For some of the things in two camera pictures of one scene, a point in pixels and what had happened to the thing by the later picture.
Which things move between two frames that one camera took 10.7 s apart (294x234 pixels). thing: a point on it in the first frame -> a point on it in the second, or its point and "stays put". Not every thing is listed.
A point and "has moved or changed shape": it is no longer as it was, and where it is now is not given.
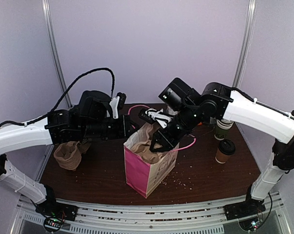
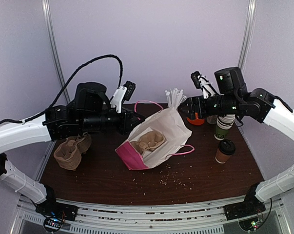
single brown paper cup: (221, 157) stays put
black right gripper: (166, 136) -> (199, 106)
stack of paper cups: (222, 129) stays put
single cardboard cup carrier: (143, 148) has moved or changed shape
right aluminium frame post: (246, 42) stays put
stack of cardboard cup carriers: (68, 154) stays put
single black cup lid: (227, 146) stays put
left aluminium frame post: (63, 82) stays put
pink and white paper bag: (146, 169) has moved or changed shape
